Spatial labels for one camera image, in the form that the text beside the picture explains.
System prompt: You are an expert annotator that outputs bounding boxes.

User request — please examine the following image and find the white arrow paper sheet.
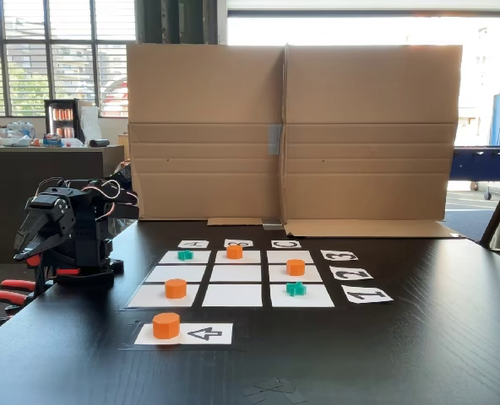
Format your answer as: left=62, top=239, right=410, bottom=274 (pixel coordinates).
left=133, top=322, right=234, bottom=346

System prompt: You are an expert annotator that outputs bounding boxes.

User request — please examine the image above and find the pack of water bottles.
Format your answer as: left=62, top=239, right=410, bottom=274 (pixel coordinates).
left=7, top=121, right=36, bottom=140

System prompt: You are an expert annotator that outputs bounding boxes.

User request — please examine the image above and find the paper sheet number 2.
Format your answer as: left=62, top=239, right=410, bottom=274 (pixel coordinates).
left=329, top=265, right=374, bottom=281

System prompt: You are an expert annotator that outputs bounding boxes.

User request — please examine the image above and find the dark green curtain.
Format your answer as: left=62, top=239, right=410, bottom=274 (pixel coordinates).
left=142, top=0, right=218, bottom=44

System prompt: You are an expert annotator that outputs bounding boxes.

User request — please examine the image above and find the dark brown counter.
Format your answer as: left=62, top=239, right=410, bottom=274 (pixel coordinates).
left=0, top=145, right=127, bottom=265

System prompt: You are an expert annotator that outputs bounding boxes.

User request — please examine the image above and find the black mini fridge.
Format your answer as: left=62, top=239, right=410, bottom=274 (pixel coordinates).
left=44, top=99, right=84, bottom=143

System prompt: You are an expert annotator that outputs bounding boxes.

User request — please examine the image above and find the black clamp with red lever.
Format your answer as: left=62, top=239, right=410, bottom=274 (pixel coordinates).
left=24, top=252, right=84, bottom=292

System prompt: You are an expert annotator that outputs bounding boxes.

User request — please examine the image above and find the red-handled spring clamp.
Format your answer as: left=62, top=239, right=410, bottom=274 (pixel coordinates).
left=0, top=278, right=40, bottom=328

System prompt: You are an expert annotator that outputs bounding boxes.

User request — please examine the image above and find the paper sheet number 3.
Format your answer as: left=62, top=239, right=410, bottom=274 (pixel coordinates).
left=320, top=249, right=359, bottom=262

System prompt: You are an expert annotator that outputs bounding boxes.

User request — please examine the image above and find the large brown cardboard screen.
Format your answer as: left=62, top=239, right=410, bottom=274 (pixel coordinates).
left=126, top=41, right=466, bottom=240

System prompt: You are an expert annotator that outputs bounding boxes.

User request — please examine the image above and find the paper sheet number 1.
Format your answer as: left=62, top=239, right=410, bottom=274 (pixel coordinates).
left=340, top=284, right=394, bottom=304

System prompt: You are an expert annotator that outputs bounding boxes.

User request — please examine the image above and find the white paper grid square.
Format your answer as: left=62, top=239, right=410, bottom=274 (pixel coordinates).
left=144, top=264, right=208, bottom=283
left=214, top=250, right=262, bottom=264
left=209, top=264, right=263, bottom=283
left=268, top=264, right=323, bottom=283
left=269, top=283, right=335, bottom=308
left=201, top=283, right=264, bottom=308
left=159, top=250, right=212, bottom=264
left=266, top=250, right=315, bottom=264
left=127, top=283, right=200, bottom=308

